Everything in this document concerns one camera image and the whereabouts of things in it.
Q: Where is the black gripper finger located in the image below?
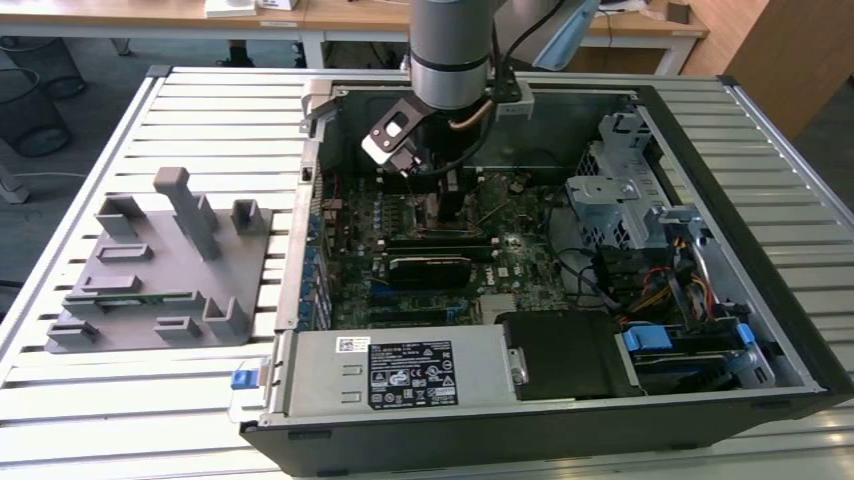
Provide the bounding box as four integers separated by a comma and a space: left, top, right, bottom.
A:
438, 188, 465, 230

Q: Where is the metal socket cover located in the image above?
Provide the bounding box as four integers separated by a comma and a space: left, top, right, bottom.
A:
473, 172, 512, 224

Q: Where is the CPU socket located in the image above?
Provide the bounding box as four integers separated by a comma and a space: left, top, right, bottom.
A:
410, 193, 481, 237

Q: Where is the black expansion card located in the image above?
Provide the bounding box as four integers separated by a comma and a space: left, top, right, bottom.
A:
385, 255, 473, 291

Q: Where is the green motherboard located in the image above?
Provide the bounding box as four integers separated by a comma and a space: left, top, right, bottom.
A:
311, 167, 606, 332

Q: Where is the silver chipset heatsink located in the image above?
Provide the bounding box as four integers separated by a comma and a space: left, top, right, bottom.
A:
478, 294, 520, 321

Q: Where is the silver drive cage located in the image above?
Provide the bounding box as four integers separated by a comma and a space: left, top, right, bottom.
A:
564, 112, 677, 251

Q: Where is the black expansion slot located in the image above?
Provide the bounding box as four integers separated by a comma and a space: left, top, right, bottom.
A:
369, 309, 450, 324

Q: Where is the black chair base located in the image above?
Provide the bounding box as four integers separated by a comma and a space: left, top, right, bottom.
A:
217, 42, 257, 69

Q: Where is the silver power supply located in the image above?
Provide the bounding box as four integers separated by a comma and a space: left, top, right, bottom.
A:
263, 324, 529, 419

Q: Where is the blue disk carrier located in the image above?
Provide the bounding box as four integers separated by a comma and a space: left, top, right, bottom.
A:
620, 322, 740, 394

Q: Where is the grey parts rack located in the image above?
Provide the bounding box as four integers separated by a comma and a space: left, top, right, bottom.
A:
45, 167, 275, 355

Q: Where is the black open PC case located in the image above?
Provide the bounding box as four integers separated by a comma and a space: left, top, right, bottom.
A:
238, 78, 854, 479

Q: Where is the green RAM stick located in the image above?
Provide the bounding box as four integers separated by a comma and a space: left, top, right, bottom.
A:
97, 294, 166, 306

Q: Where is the wooden cabinet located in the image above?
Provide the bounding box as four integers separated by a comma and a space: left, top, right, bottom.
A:
680, 0, 854, 141

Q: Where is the black mesh bin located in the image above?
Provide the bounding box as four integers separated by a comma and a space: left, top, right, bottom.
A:
0, 35, 89, 99
0, 67, 73, 159

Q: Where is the white furniture foot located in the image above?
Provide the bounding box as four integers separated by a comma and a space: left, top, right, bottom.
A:
0, 162, 32, 205

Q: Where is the copper cable sleeve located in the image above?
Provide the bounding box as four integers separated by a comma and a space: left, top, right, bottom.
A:
445, 97, 501, 132

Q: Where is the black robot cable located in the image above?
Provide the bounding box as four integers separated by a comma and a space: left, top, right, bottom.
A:
410, 0, 569, 176

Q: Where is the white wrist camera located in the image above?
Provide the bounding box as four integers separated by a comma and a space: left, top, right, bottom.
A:
359, 97, 430, 176

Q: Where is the silver camera bracket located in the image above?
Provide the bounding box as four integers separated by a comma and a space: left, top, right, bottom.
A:
492, 78, 537, 120

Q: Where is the black wire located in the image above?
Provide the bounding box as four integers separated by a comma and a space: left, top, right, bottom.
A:
545, 187, 626, 314

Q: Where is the yellow red wire bundle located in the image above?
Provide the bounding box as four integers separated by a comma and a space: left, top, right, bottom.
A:
617, 237, 720, 324

